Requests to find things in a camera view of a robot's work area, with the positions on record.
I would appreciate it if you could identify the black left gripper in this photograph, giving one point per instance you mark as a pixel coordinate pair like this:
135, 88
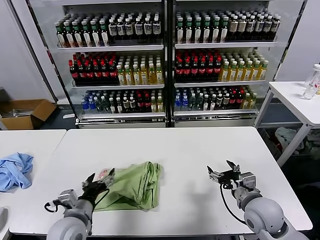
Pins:
96, 188

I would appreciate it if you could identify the light green polo shirt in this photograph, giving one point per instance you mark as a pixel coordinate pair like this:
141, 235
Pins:
140, 185

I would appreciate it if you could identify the white side table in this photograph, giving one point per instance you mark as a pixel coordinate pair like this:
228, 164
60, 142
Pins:
295, 100

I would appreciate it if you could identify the open brown cardboard box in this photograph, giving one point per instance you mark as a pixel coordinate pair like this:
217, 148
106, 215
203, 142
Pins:
15, 122

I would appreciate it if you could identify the crumpled light blue shirt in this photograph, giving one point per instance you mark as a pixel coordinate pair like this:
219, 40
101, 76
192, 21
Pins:
15, 170

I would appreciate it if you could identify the beige label drink bottle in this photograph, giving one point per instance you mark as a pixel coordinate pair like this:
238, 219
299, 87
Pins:
234, 27
242, 27

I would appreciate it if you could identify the blue drink bottle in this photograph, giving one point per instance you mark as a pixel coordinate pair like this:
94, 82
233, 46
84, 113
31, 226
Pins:
92, 106
185, 103
85, 106
177, 103

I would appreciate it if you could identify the red cap cola bottle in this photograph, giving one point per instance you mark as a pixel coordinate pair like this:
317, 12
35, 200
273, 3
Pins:
240, 100
82, 75
202, 71
179, 71
105, 75
147, 105
217, 71
140, 105
233, 101
89, 75
194, 71
74, 75
210, 71
97, 75
113, 75
187, 71

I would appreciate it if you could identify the grey metal parts bundle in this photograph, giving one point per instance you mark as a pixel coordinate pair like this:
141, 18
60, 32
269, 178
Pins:
23, 112

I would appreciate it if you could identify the white cooler shelf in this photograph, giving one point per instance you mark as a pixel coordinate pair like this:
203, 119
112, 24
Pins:
118, 87
220, 84
110, 48
215, 113
120, 116
225, 45

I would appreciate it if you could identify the small white flat object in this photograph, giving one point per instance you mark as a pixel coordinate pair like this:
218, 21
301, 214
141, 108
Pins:
69, 116

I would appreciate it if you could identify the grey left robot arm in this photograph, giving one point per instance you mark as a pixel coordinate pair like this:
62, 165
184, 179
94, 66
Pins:
70, 225

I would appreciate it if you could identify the white grey cloth pile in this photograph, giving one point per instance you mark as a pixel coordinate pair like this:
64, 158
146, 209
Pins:
285, 137

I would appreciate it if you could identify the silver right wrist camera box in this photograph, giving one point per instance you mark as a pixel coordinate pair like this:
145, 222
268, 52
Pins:
247, 181

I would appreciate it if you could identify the clear bottle white cap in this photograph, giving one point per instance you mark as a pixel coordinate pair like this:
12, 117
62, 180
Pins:
315, 75

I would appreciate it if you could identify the grey device edge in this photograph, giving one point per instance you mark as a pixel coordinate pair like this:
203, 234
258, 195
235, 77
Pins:
3, 217

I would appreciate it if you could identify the glass beverage display cooler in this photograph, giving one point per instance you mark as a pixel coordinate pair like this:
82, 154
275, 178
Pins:
120, 120
215, 120

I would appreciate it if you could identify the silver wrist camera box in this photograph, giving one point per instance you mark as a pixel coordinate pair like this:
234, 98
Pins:
67, 197
247, 181

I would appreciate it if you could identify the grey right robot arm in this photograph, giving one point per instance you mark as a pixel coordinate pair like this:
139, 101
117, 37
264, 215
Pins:
262, 215

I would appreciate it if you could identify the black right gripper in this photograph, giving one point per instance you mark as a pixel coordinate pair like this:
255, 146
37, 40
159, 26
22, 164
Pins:
230, 178

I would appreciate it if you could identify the dark bottle blue white label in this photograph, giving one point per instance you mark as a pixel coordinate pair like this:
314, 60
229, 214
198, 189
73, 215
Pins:
121, 30
267, 27
129, 30
156, 29
250, 27
259, 27
112, 30
275, 26
148, 29
138, 29

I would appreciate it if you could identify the clear green water bottle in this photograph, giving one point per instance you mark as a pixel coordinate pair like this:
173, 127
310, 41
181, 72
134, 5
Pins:
106, 107
199, 103
100, 107
192, 103

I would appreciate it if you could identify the small clear plastic bottle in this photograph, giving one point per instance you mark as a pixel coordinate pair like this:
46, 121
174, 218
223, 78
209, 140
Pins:
309, 93

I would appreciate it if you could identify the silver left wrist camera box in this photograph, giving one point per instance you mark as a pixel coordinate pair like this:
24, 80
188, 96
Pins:
67, 197

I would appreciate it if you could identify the green cap tea bottle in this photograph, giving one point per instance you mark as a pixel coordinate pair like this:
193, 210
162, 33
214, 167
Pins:
61, 37
215, 33
179, 33
188, 33
224, 33
78, 37
105, 37
87, 37
69, 37
197, 33
96, 37
206, 33

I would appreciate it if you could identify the dark drink bottle white cap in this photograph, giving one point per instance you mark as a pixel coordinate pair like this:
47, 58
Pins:
226, 102
119, 107
113, 107
219, 102
126, 106
133, 106
213, 103
206, 103

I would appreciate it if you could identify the yellow tea bottle white cap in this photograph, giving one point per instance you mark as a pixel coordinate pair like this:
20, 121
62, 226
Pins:
136, 77
153, 106
263, 72
248, 73
224, 73
246, 102
232, 73
144, 77
152, 77
160, 106
121, 77
253, 102
255, 72
159, 76
128, 77
240, 73

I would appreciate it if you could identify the teal grey cloth pile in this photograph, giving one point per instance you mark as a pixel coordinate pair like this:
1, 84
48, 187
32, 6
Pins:
314, 147

